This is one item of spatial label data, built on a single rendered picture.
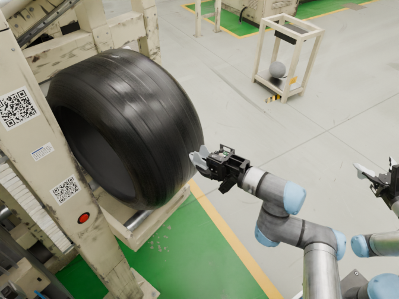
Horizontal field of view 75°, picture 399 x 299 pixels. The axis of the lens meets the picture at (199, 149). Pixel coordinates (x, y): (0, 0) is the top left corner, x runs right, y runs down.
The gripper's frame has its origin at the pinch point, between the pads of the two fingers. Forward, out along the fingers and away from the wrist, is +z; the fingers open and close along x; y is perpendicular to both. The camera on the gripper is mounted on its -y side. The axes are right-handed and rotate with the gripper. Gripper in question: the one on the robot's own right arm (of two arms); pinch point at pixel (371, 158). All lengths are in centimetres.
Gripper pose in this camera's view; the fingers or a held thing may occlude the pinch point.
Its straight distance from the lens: 126.3
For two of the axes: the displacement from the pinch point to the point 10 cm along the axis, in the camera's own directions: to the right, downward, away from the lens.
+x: 9.9, -1.7, -0.2
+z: -1.1, -7.1, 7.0
